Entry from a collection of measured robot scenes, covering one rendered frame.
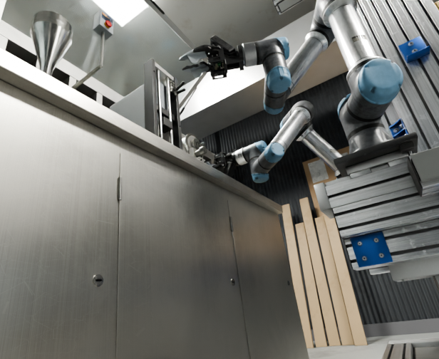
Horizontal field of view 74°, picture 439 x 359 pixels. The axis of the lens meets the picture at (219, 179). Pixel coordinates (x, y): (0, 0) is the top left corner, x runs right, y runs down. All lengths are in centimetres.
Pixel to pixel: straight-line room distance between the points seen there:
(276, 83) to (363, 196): 43
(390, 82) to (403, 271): 55
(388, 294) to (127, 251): 341
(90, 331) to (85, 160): 33
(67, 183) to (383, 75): 84
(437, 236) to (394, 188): 16
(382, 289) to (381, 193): 294
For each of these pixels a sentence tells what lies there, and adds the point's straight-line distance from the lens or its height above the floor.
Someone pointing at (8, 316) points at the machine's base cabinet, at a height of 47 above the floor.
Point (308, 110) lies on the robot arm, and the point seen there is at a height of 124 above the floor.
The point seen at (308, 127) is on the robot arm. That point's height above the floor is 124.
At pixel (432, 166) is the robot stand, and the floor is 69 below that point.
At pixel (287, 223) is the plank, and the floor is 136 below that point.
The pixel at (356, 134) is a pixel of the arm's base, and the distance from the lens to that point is 104.
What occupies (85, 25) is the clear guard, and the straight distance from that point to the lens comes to 173.
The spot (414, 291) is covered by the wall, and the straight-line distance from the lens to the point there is 384.
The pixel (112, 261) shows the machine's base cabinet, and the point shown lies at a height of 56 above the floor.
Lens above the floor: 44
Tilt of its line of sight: 24 degrees up
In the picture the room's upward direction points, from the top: 8 degrees counter-clockwise
